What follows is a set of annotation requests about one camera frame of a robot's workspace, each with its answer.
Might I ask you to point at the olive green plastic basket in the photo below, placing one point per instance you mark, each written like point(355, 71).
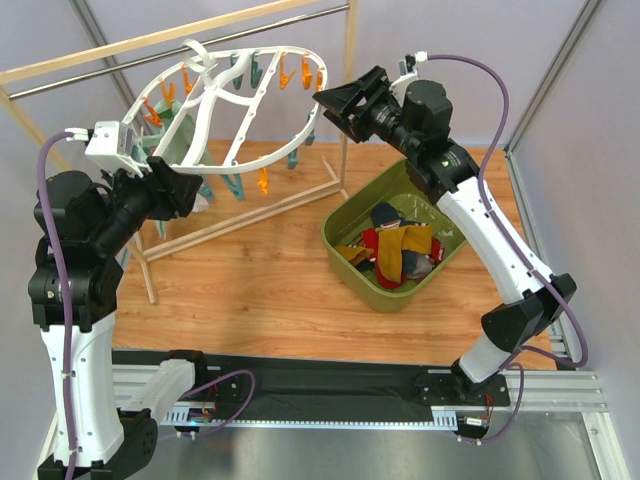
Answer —
point(353, 216)

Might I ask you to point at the mustard yellow sock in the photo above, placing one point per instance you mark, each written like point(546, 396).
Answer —
point(354, 254)
point(392, 243)

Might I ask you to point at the metal hanging rod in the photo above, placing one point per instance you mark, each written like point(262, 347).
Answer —
point(149, 40)

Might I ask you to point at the white round clip hanger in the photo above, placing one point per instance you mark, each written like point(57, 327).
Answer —
point(223, 92)

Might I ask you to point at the red panda sock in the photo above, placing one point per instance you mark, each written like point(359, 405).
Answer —
point(437, 251)

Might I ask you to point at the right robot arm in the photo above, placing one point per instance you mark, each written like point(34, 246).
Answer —
point(413, 115)

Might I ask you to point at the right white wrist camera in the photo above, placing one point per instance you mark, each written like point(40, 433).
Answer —
point(409, 72)

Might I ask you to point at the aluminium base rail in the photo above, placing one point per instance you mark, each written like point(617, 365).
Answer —
point(159, 387)

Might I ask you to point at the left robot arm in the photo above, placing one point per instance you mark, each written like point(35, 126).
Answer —
point(86, 227)

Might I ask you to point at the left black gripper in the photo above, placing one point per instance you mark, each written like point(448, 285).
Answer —
point(160, 191)

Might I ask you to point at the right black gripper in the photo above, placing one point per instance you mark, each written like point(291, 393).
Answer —
point(361, 107)

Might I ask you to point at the grey sock red stripes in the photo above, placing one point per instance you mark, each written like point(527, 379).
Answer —
point(416, 266)

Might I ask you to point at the white sock black stripes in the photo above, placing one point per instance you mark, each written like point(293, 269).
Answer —
point(200, 204)

